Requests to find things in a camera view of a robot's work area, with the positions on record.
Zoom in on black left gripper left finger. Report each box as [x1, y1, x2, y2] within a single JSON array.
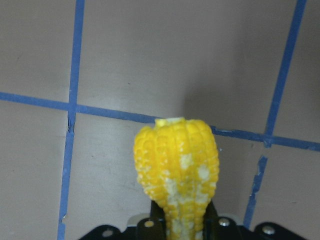
[[136, 200, 166, 240]]

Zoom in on yellow corn cob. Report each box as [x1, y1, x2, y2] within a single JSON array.
[[133, 117, 220, 240]]

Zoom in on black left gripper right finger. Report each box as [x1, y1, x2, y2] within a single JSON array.
[[202, 201, 244, 240]]

